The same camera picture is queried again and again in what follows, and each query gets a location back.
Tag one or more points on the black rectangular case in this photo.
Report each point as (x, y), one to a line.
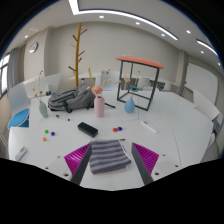
(87, 129)

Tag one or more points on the grey striped towel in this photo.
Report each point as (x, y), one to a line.
(108, 156)

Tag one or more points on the white wall board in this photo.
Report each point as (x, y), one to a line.
(201, 80)

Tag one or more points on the wooden coat rack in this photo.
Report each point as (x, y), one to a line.
(77, 53)

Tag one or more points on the blue vase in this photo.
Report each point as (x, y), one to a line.
(129, 106)

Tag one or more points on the blue round magnet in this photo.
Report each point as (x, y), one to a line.
(52, 133)

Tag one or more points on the round wall clock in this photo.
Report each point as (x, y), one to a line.
(33, 47)

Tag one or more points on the black frame stand orange top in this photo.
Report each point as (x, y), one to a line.
(140, 61)

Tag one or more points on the black marker pen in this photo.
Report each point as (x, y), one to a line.
(62, 117)

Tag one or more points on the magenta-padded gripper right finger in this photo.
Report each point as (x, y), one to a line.
(145, 159)

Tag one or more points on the ceiling light strip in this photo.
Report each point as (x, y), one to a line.
(133, 17)

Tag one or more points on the white plastic chair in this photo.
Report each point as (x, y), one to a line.
(108, 80)

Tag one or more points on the grey curtain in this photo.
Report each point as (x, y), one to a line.
(13, 66)

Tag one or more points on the small blue magnet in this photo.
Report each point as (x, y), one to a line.
(119, 128)

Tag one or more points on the pink vase with flowers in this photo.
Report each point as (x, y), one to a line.
(99, 107)

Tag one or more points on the recessed ceiling lights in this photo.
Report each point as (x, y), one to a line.
(137, 23)

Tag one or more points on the large window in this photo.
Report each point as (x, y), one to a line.
(3, 75)

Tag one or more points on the white chair blue seat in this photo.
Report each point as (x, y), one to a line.
(19, 118)

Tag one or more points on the small red bar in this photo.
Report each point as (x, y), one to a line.
(122, 139)

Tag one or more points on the white remote control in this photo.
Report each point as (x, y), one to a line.
(20, 153)

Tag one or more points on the grey backpack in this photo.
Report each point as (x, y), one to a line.
(75, 98)

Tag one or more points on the green vase with dried stems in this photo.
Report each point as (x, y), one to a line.
(43, 110)

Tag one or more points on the small red magnet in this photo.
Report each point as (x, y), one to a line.
(115, 129)

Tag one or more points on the orange round magnet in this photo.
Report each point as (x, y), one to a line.
(44, 139)

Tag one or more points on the white flat bar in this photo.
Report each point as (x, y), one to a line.
(149, 127)

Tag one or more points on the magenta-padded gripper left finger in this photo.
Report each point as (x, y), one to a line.
(78, 159)

